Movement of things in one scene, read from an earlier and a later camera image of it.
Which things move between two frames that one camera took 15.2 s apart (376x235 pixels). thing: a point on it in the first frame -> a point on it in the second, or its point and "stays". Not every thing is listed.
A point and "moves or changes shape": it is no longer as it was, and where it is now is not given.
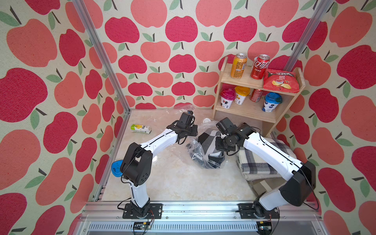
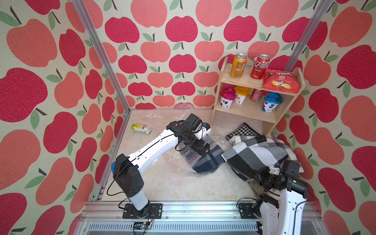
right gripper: [218, 146] -> [266, 170]
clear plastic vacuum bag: [202, 149] moves or changes shape
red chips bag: [281, 80] stays
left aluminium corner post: [89, 22] stays
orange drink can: [238, 65] stays
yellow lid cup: [241, 92] stays
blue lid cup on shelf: [271, 101] stays
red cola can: [260, 65] stays
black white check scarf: [206, 156] -> [249, 156]
